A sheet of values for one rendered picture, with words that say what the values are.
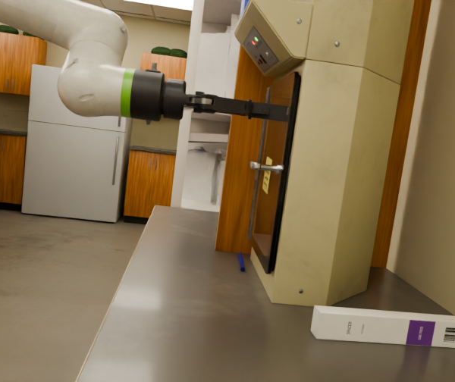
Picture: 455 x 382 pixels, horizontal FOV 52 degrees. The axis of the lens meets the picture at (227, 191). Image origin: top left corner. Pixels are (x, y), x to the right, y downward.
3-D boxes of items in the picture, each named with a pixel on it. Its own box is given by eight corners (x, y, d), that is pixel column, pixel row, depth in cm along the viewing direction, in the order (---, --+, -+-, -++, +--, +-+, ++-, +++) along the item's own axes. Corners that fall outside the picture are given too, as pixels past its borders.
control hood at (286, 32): (274, 78, 117) (279, 38, 116) (305, 58, 85) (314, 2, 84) (229, 72, 116) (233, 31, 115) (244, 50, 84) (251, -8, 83)
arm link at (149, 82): (133, 123, 93) (127, 122, 84) (139, 64, 92) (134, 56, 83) (163, 126, 94) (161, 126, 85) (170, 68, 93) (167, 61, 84)
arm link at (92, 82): (57, 124, 89) (45, 88, 80) (70, 73, 95) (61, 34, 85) (130, 133, 91) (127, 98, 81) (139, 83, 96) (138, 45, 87)
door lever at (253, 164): (270, 171, 101) (271, 160, 101) (278, 176, 92) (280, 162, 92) (246, 169, 101) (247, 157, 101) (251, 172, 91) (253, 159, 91)
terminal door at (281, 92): (251, 240, 121) (272, 86, 117) (271, 277, 91) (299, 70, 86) (248, 240, 121) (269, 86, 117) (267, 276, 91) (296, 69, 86)
